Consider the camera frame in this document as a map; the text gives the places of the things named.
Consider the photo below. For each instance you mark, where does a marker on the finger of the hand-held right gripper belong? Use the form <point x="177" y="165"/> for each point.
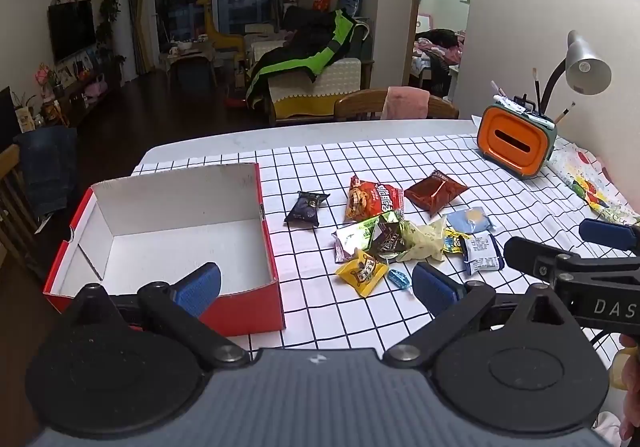
<point x="535" y="257"/>
<point x="605" y="233"/>

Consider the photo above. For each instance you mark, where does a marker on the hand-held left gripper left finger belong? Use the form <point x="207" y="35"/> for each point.
<point x="197" y="288"/>

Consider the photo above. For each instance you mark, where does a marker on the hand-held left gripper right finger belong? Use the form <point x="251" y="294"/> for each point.
<point x="436" y="288"/>

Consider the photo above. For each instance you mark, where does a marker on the blue candy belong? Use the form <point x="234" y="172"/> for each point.
<point x="398" y="278"/>

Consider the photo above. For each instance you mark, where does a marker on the red cardboard box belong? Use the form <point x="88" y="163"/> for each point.
<point x="175" y="247"/>

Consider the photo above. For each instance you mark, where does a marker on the pale green snack packet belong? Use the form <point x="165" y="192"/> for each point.
<point x="425" y="242"/>

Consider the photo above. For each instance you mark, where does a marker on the small yellow snack packet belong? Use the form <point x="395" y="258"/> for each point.
<point x="454" y="243"/>

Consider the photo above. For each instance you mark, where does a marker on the white blue snack packet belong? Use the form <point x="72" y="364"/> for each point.
<point x="482" y="254"/>

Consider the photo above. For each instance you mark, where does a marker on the dark brown snack packet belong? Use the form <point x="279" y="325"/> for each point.
<point x="390" y="241"/>

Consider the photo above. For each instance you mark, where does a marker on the light blue cookie packet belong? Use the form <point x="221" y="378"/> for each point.
<point x="470" y="219"/>

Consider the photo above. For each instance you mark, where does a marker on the yellow bear snack packet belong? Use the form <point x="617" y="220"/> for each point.
<point x="361" y="272"/>

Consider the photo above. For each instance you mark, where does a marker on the green foil snack packet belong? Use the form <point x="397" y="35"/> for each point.
<point x="357" y="237"/>

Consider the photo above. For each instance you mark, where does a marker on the brown foil snack packet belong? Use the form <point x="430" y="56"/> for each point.
<point x="435" y="192"/>

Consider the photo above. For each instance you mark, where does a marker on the red orange snack packet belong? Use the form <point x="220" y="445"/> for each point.
<point x="372" y="197"/>

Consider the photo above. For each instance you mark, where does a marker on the dark blue snack packet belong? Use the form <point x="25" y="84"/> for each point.
<point x="306" y="209"/>

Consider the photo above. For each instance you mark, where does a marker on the person's right hand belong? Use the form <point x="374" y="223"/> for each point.
<point x="631" y="402"/>

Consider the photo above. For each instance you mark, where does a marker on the orange desk organizer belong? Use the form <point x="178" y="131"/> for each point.
<point x="515" y="142"/>

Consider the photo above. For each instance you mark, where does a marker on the thin paintbrush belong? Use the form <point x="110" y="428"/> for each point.
<point x="564" y="113"/>

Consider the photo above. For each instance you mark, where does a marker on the black paintbrush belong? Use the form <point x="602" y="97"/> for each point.
<point x="537" y="87"/>

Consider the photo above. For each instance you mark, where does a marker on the grey desk lamp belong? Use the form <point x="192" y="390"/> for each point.
<point x="587" y="67"/>

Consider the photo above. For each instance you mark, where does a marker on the white marker pen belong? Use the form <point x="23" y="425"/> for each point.
<point x="501" y="93"/>

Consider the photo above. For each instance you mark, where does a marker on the checkered tablecloth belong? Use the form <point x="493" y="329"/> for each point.
<point x="320" y="167"/>

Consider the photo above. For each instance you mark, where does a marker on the pink towel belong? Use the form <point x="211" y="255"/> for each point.
<point x="405" y="102"/>

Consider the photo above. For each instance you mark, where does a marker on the blue jeans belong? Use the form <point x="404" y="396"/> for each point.
<point x="47" y="167"/>

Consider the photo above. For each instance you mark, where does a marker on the wooden dining chair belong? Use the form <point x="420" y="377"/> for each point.
<point x="15" y="207"/>
<point x="357" y="104"/>

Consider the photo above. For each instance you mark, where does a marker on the dark television stand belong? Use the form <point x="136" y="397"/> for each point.
<point x="82" y="102"/>

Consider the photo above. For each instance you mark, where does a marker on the bed with clothes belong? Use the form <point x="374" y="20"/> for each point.
<point x="440" y="52"/>

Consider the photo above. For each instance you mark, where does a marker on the white yellow sofa cover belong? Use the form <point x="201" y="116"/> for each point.
<point x="320" y="87"/>

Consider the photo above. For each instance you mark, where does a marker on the dark sofa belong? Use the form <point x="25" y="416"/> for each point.
<point x="362" y="44"/>

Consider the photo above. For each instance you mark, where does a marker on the yellow giraffe toy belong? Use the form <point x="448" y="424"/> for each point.
<point x="215" y="32"/>

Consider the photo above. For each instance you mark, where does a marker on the pink flowers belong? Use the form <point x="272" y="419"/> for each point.
<point x="44" y="76"/>

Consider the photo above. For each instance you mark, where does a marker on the black green jacket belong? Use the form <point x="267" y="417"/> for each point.
<point x="300" y="47"/>

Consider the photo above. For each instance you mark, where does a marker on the tall white air conditioner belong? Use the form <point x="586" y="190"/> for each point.
<point x="125" y="27"/>

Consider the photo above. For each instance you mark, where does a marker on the black television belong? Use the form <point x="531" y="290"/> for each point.
<point x="71" y="29"/>

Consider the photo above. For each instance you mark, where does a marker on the green potted plant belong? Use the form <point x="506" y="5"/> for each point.
<point x="107" y="12"/>

